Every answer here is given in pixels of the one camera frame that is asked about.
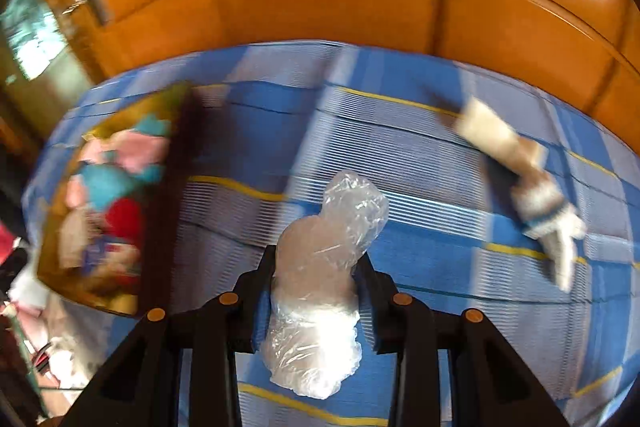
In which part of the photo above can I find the red plush toy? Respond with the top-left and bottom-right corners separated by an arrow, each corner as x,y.
104,199 -> 147,259

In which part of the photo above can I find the glass window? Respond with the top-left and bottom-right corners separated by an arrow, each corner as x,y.
0,0 -> 69,81

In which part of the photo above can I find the golden cardboard box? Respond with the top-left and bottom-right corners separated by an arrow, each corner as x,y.
37,82 -> 197,318

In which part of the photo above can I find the blue plaid bedsheet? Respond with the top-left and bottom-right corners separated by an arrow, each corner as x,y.
22,39 -> 640,427

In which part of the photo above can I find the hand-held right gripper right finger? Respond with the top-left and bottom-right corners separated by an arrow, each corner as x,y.
352,252 -> 571,427

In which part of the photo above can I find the blue plush toy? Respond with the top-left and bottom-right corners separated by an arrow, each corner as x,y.
81,114 -> 172,211

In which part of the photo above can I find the white sock with blue stripe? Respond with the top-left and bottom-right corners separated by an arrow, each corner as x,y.
510,179 -> 589,293

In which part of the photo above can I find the clear plastic bag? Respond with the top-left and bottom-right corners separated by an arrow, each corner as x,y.
260,170 -> 390,399

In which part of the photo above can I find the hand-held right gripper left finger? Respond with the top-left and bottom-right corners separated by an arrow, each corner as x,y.
60,249 -> 277,427

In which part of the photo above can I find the pink plush toy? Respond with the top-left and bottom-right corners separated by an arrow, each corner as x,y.
82,129 -> 169,174

